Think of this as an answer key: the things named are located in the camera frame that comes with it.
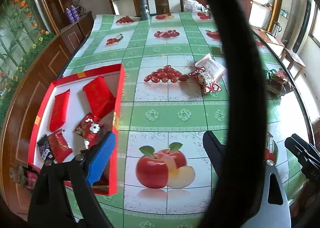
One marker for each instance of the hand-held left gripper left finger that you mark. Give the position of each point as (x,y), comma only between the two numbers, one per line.
(101,158)

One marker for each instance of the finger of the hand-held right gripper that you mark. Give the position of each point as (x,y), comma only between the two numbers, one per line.
(300,154)
(306,144)

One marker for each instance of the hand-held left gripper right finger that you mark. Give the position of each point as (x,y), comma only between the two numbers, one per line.
(212,148)

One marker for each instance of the red floral snack packet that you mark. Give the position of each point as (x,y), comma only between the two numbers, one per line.
(88,125)

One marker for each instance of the dark red snack packet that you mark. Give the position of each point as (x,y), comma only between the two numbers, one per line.
(60,146)

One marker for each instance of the black snack packet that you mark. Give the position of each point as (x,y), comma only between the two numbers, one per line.
(45,149)

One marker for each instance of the large red snack packet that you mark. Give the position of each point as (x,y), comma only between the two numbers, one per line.
(98,95)

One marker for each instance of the long red snack packet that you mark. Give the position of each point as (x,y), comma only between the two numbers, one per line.
(60,110)

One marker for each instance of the red white patterned snack packet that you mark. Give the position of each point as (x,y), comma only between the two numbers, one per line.
(205,79)

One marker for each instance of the red gift box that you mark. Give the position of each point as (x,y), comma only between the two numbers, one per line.
(76,93)

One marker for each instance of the white pink snack packet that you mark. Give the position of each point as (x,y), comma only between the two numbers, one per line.
(212,65)

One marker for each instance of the green fruit-print tablecloth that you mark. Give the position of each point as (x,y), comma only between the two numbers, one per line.
(160,115)

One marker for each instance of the red green packet pile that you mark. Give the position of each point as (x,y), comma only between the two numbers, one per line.
(277,80)

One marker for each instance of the wooden stool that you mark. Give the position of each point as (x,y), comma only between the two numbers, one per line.
(295,56)

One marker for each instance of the brown wooden panel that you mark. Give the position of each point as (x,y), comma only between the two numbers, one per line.
(32,80)

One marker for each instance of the wooden television stand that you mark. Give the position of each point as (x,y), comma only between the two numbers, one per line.
(272,43)

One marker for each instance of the window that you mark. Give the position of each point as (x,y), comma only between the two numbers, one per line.
(316,28)

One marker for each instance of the silver kettle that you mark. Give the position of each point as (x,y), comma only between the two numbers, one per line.
(276,30)

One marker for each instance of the black pipe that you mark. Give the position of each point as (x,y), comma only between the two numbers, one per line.
(302,25)

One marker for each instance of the brown wooden cabinet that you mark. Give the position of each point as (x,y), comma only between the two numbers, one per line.
(75,35)

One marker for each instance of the teal jar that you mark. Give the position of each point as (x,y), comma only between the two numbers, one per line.
(284,12)

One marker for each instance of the white plastic bag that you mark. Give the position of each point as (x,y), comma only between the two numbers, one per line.
(192,5)

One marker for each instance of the purple bottle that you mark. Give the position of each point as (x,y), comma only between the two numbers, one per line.
(75,13)
(69,15)

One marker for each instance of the grey thermos flask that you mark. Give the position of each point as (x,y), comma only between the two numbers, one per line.
(143,5)

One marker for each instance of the metal bracket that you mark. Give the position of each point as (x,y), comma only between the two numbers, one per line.
(17,174)

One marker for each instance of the floral wall poster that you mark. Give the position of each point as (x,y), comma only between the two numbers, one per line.
(15,30)

